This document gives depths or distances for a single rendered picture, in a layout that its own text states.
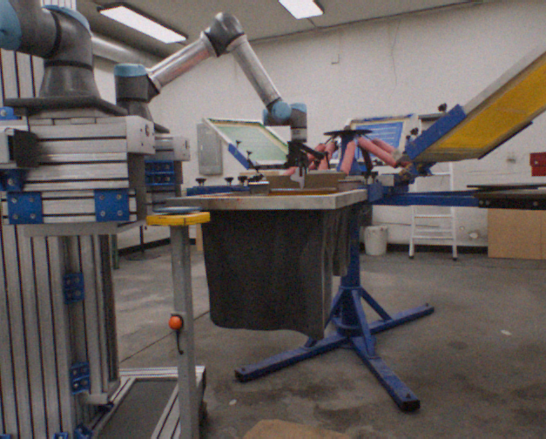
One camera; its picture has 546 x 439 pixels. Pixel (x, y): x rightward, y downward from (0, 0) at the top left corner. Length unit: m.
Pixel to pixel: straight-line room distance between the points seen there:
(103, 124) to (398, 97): 5.14
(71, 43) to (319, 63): 5.28
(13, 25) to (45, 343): 0.91
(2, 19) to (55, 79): 0.17
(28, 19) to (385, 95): 5.23
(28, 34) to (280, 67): 5.51
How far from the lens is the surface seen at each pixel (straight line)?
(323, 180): 1.85
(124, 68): 1.74
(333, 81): 6.25
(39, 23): 1.23
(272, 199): 1.29
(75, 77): 1.25
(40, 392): 1.63
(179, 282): 1.26
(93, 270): 1.50
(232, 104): 6.77
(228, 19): 1.81
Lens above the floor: 1.05
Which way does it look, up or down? 5 degrees down
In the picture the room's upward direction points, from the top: 2 degrees counter-clockwise
